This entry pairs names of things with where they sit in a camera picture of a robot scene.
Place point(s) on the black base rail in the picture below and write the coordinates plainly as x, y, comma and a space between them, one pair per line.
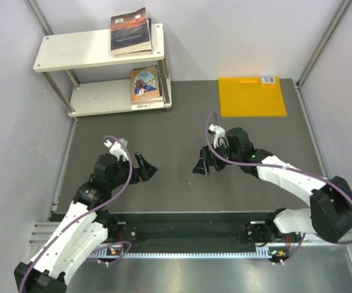
185, 232

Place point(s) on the dark sunset cover book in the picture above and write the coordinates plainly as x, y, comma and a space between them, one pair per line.
127, 20

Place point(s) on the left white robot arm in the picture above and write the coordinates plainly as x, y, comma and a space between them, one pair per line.
84, 227

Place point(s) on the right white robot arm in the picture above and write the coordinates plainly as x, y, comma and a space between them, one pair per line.
328, 212

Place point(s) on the orange illustrated children's book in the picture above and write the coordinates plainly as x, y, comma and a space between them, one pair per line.
145, 85

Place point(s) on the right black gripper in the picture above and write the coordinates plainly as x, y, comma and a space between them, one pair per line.
202, 166

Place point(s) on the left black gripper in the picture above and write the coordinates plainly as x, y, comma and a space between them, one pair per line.
144, 173

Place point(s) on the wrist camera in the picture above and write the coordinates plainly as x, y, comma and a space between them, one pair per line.
218, 134
118, 149

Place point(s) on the blue hardcover book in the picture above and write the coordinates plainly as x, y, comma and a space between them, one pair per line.
159, 81

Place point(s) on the black treehouse paperback book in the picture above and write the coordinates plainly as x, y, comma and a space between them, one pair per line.
136, 53

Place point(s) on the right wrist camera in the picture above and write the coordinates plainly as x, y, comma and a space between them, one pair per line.
218, 134

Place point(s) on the white two-tier shelf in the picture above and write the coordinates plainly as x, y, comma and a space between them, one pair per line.
69, 52

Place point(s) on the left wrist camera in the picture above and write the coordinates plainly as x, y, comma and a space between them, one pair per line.
118, 149

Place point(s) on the yellow file folder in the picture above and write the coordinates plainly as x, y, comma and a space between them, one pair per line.
251, 97

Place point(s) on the grey slotted cable duct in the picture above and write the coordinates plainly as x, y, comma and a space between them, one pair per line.
258, 253

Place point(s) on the white book with coloured stripes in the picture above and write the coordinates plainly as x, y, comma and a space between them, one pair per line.
147, 106

